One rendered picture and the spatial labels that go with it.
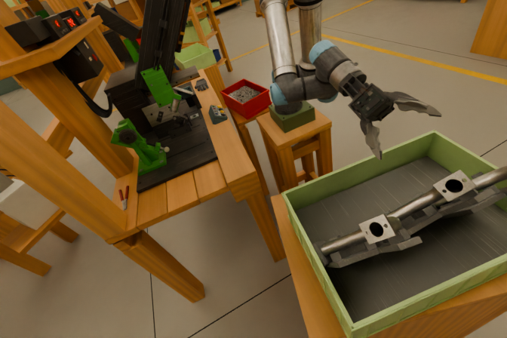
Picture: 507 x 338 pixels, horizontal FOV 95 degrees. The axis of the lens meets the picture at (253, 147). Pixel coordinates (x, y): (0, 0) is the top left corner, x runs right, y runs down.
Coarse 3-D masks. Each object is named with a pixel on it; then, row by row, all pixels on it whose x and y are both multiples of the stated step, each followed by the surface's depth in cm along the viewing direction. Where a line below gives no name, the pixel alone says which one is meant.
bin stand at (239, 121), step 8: (232, 112) 163; (264, 112) 153; (240, 120) 153; (248, 120) 152; (240, 128) 153; (240, 136) 192; (248, 136) 160; (248, 144) 164; (248, 152) 170; (256, 160) 175; (256, 168) 180; (264, 184) 193; (264, 192) 199
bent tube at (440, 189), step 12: (444, 180) 47; (456, 180) 54; (468, 180) 44; (432, 192) 58; (444, 192) 56; (456, 192) 46; (408, 204) 62; (420, 204) 60; (396, 216) 63; (408, 216) 62
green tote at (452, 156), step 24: (408, 144) 85; (432, 144) 88; (456, 144) 79; (360, 168) 85; (384, 168) 90; (456, 168) 82; (480, 168) 73; (288, 192) 82; (312, 192) 86; (336, 192) 90; (288, 216) 91; (312, 264) 74; (504, 264) 57; (432, 288) 52; (456, 288) 58; (336, 312) 65; (384, 312) 51; (408, 312) 59; (360, 336) 59
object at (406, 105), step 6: (396, 102) 53; (402, 102) 52; (408, 102) 50; (414, 102) 48; (420, 102) 51; (402, 108) 53; (408, 108) 53; (414, 108) 52; (420, 108) 51; (426, 108) 50; (432, 108) 49; (432, 114) 49; (438, 114) 49
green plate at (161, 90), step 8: (144, 72) 126; (152, 72) 127; (160, 72) 128; (152, 80) 128; (160, 80) 129; (152, 88) 130; (160, 88) 131; (168, 88) 132; (160, 96) 132; (168, 96) 133; (160, 104) 134
